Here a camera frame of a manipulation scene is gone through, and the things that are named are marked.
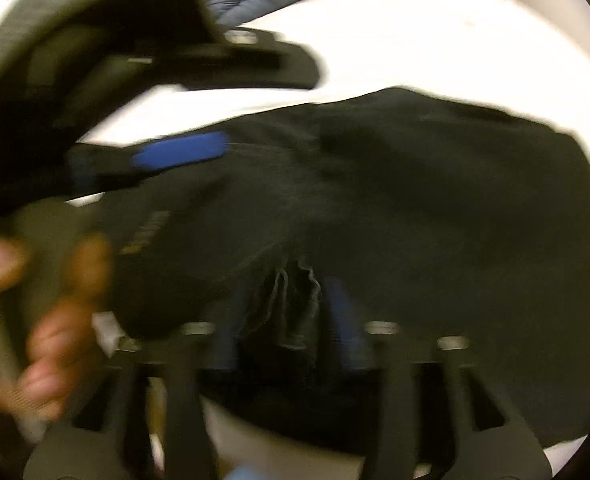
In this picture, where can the person's left hand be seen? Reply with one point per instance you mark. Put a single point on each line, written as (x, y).
(60, 340)

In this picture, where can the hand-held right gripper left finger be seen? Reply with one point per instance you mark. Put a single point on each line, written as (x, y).
(225, 352)

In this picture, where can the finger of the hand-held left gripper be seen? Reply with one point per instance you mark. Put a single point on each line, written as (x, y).
(180, 152)
(255, 60)

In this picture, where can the bed with white sheet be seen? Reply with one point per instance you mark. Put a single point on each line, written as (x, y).
(425, 35)

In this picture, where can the black denim pants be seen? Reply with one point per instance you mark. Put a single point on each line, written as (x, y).
(400, 200)

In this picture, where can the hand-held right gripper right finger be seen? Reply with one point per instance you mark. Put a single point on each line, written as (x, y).
(345, 327)

